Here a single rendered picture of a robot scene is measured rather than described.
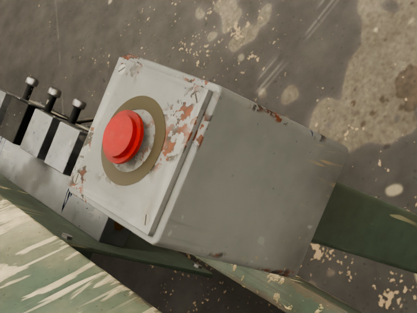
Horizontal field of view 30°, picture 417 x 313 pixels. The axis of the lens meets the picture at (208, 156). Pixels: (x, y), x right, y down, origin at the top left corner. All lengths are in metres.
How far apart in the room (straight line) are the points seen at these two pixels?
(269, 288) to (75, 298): 0.74
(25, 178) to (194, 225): 0.50
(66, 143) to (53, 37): 1.57
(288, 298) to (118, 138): 0.87
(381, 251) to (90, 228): 0.32
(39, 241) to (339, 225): 0.30
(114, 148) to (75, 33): 1.85
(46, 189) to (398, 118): 0.80
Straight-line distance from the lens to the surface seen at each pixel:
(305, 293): 1.37
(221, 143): 0.54
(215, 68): 1.90
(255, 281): 1.44
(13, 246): 0.81
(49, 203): 0.96
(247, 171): 0.57
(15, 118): 1.03
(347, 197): 0.73
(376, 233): 0.78
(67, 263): 0.76
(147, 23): 2.15
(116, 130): 0.56
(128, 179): 0.56
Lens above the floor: 1.29
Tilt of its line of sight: 45 degrees down
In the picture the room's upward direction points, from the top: 69 degrees counter-clockwise
